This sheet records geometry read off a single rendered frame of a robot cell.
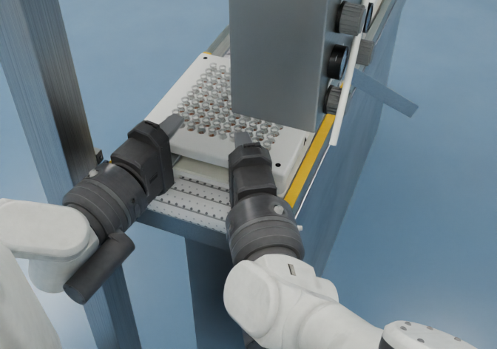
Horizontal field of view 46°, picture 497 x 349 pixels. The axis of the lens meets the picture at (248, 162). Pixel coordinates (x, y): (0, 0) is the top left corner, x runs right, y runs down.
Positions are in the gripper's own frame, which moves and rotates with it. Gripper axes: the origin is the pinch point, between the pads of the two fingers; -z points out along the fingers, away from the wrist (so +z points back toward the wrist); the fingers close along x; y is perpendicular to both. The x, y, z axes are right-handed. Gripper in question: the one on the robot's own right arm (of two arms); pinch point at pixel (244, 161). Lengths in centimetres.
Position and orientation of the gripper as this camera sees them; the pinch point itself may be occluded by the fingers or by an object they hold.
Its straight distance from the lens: 82.9
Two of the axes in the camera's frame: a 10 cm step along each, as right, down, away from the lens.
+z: 1.7, 6.7, -7.2
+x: 0.0, 7.3, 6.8
